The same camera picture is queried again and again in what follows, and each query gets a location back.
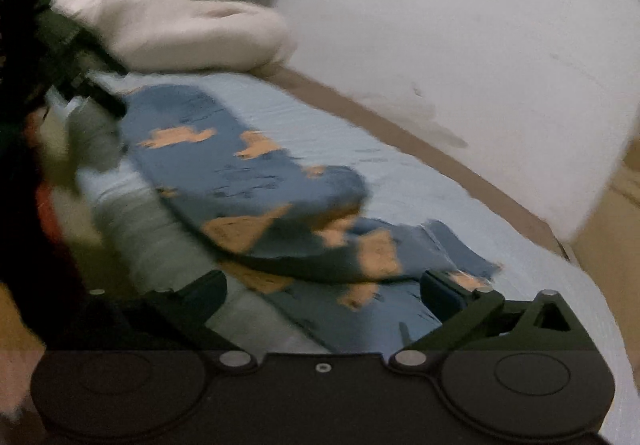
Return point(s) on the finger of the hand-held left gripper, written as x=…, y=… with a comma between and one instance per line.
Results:
x=102, y=92

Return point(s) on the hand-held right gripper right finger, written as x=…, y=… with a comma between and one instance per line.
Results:
x=436, y=289

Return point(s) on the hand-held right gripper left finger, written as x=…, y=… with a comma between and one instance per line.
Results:
x=209, y=289

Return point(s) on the blue pants with orange print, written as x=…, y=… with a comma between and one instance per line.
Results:
x=250, y=185

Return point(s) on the cream comforter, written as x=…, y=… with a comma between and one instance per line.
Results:
x=170, y=30

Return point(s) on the light blue bedsheet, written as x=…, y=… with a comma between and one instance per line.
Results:
x=390, y=175

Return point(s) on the dark cloth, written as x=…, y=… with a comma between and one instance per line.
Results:
x=20, y=225

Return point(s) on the wooden wardrobe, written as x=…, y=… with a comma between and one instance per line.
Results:
x=612, y=225

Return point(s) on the brown bed frame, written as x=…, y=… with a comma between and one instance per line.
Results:
x=400, y=135

